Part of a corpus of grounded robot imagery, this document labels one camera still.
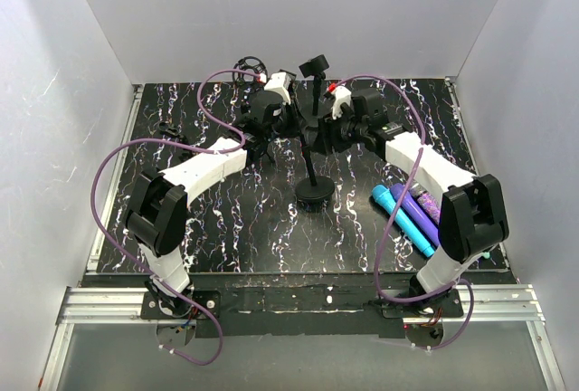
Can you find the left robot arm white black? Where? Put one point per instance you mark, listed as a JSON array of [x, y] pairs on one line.
[[158, 208]]

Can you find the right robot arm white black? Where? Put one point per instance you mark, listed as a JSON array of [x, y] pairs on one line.
[[473, 214]]

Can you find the black round base stand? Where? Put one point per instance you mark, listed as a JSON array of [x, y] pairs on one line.
[[316, 68], [314, 189]]

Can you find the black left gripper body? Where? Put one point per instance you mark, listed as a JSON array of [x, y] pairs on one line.
[[289, 123]]

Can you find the aluminium frame rail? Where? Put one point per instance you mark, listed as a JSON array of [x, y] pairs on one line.
[[111, 303]]

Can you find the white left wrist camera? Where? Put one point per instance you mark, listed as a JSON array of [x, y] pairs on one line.
[[282, 83]]

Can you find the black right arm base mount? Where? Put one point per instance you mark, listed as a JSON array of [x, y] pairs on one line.
[[445, 305]]

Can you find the purple glitter silver mesh microphone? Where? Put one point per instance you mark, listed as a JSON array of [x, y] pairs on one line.
[[426, 202]]

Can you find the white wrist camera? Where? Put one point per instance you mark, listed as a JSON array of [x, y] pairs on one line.
[[341, 97], [282, 83]]

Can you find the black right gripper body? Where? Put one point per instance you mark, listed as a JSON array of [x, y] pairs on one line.
[[343, 134]]

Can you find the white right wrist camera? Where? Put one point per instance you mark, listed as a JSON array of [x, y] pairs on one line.
[[341, 97]]

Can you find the bright blue microphone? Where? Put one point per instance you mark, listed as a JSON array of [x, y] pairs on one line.
[[387, 199]]

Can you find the purple foam head microphone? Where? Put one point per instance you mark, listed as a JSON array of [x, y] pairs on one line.
[[416, 224]]

